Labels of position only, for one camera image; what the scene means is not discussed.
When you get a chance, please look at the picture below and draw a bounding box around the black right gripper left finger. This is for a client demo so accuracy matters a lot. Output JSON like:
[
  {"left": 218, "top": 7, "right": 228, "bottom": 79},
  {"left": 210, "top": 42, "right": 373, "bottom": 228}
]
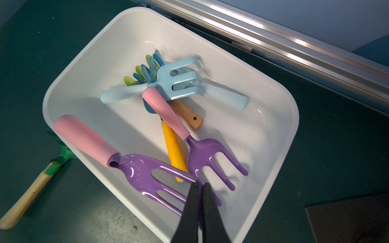
[{"left": 171, "top": 182, "right": 199, "bottom": 243}]

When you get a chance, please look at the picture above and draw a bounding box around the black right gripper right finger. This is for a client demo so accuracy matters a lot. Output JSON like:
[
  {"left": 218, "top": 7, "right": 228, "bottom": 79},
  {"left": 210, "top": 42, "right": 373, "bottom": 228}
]
[{"left": 202, "top": 183, "right": 231, "bottom": 243}]

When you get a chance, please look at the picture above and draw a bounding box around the purple fork pink handle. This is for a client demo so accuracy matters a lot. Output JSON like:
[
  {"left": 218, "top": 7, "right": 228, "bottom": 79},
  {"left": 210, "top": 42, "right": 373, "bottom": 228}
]
[
  {"left": 142, "top": 87, "right": 248, "bottom": 191},
  {"left": 54, "top": 114, "right": 196, "bottom": 216}
]

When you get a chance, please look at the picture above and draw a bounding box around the light blue hand rake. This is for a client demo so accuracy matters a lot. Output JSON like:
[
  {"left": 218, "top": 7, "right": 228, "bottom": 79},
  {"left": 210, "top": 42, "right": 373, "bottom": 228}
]
[{"left": 100, "top": 56, "right": 205, "bottom": 104}]

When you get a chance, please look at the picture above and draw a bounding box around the green rake wooden handle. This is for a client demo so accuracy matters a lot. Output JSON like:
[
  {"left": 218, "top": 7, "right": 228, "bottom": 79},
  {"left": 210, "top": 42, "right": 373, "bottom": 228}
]
[{"left": 1, "top": 130, "right": 77, "bottom": 229}]

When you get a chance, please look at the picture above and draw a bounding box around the white plastic storage box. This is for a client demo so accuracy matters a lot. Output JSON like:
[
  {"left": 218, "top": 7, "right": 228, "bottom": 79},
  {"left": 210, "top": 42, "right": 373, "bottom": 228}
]
[{"left": 43, "top": 7, "right": 299, "bottom": 243}]

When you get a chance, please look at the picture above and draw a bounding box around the dark blue fork yellow handle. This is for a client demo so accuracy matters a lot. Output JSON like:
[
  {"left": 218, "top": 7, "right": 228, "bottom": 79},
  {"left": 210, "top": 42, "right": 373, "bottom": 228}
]
[{"left": 143, "top": 100, "right": 193, "bottom": 173}]

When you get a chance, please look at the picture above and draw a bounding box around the wooden handle tool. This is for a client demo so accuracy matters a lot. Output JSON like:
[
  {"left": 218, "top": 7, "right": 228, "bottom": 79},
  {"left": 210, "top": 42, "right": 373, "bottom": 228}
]
[{"left": 169, "top": 99, "right": 204, "bottom": 129}]

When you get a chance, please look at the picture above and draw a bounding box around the dark tree base plate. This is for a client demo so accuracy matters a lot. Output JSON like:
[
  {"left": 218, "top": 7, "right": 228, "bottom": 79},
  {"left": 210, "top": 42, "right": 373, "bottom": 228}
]
[{"left": 305, "top": 192, "right": 389, "bottom": 243}]

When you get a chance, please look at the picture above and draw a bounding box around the aluminium back frame bar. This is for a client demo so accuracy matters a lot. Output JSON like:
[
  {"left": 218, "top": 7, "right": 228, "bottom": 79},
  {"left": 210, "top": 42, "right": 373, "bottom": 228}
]
[{"left": 139, "top": 1, "right": 389, "bottom": 113}]

